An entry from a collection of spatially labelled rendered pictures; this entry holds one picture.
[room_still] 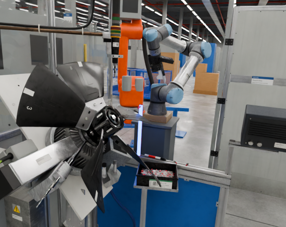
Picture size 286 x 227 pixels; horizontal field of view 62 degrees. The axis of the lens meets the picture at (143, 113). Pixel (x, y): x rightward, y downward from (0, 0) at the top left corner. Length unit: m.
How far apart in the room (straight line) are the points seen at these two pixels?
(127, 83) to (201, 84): 5.82
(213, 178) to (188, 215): 0.32
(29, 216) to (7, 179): 0.46
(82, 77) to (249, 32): 1.99
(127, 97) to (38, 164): 4.18
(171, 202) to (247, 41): 1.82
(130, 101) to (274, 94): 3.01
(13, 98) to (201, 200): 1.14
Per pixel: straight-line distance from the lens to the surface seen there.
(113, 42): 1.05
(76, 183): 1.09
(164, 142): 1.73
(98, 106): 1.05
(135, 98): 4.98
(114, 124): 0.97
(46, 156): 0.90
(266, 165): 2.99
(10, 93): 1.14
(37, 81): 0.87
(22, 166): 0.84
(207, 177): 1.44
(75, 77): 1.14
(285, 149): 1.37
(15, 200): 1.25
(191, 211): 1.60
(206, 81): 10.24
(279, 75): 2.77
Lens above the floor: 1.48
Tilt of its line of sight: 14 degrees down
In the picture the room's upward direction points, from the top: 3 degrees clockwise
